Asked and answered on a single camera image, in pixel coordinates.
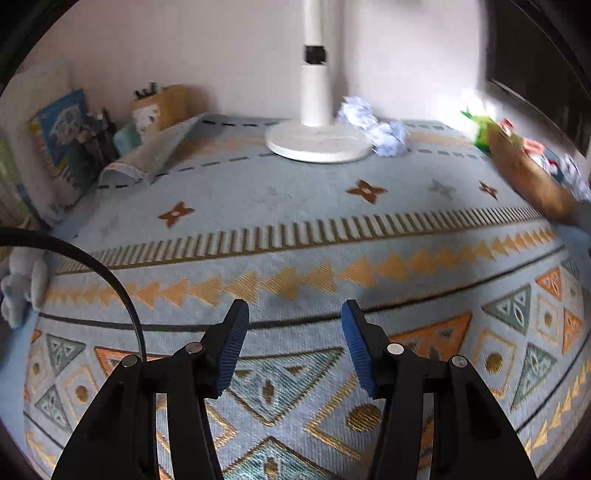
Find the grey elephant plush toy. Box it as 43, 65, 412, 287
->
0, 247, 49, 328

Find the teal box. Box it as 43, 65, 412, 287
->
113, 124, 141, 155

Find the brown woven basket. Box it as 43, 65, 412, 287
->
487, 122, 591, 227

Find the black cable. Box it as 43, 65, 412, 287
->
0, 227, 147, 363

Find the red and white box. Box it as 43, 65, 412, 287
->
501, 119, 548, 157

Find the white lamp stand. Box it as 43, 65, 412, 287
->
264, 0, 372, 163

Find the green packet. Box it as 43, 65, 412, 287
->
461, 108, 497, 153

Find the wooden pen holder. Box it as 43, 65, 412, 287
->
130, 80, 188, 141

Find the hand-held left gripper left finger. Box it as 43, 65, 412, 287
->
52, 298, 250, 480

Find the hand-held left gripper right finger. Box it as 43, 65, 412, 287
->
341, 299, 539, 480

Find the black mesh pen holder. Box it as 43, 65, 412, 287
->
81, 108, 118, 162

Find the black television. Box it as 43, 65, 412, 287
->
485, 0, 591, 158

